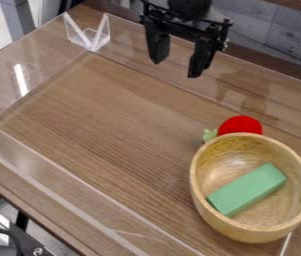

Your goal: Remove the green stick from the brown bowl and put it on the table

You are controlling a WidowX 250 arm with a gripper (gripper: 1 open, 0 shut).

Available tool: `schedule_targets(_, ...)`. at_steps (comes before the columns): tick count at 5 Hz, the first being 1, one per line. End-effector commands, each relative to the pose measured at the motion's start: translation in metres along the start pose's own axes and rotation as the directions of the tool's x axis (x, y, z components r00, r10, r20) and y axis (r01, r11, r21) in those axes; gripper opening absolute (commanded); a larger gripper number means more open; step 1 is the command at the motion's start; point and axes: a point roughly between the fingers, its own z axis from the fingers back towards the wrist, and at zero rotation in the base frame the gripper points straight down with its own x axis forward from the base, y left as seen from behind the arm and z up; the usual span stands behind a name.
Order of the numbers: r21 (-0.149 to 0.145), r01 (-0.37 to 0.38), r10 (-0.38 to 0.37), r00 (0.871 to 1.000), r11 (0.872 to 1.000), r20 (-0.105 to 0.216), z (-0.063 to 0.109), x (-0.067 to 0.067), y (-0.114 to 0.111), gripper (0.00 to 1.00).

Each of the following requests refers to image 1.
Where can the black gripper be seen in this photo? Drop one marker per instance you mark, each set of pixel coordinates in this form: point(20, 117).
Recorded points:
point(188, 19)

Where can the green rectangular block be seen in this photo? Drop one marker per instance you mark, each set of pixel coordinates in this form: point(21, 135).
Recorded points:
point(247, 190)

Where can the light wooden bowl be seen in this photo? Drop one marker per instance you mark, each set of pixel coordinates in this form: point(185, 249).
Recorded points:
point(223, 160)

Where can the black equipment at bottom left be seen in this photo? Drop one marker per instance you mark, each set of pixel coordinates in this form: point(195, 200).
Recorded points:
point(17, 242)

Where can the clear acrylic enclosure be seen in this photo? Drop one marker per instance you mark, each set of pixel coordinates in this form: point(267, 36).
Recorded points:
point(101, 129)

